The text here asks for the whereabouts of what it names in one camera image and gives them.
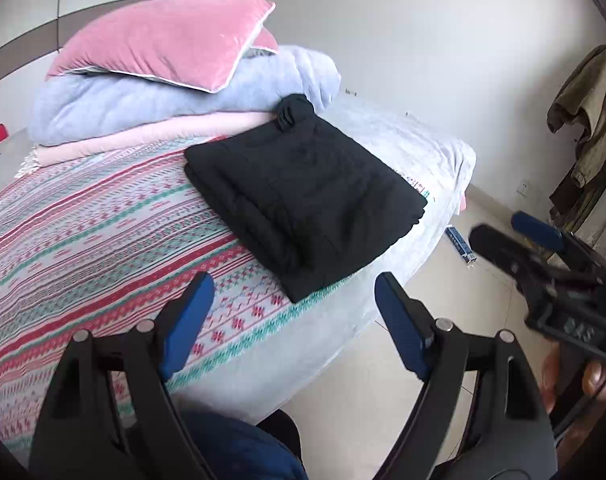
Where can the patterned knit blanket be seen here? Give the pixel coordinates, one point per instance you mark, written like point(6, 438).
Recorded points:
point(83, 260)

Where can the wall outlet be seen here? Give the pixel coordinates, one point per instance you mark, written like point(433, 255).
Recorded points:
point(523, 189)

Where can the olive hanging jacket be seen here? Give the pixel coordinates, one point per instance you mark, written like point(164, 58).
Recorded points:
point(593, 125)

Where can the pale pink blanket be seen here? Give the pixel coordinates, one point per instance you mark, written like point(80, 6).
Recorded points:
point(133, 142)

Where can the black coat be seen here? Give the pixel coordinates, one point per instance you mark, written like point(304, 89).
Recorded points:
point(303, 195)

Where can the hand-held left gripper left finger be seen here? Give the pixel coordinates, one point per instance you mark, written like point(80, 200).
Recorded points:
point(188, 320)

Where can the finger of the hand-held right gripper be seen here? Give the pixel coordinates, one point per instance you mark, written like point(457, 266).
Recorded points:
point(535, 227)
point(498, 252)

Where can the person's left leg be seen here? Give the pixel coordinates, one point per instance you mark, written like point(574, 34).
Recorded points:
point(243, 455)

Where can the pink velvet pillow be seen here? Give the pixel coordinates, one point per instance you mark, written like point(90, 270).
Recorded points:
point(158, 40)

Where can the dark slipper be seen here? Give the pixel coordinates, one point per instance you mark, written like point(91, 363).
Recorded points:
point(285, 432)

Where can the person's right hand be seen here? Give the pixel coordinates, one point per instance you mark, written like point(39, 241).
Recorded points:
point(548, 380)

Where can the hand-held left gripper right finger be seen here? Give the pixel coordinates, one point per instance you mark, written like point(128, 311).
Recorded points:
point(400, 325)

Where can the light blue fleece blanket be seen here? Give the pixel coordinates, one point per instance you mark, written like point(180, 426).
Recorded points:
point(108, 110)

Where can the blue box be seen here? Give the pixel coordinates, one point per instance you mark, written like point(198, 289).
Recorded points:
point(459, 244)

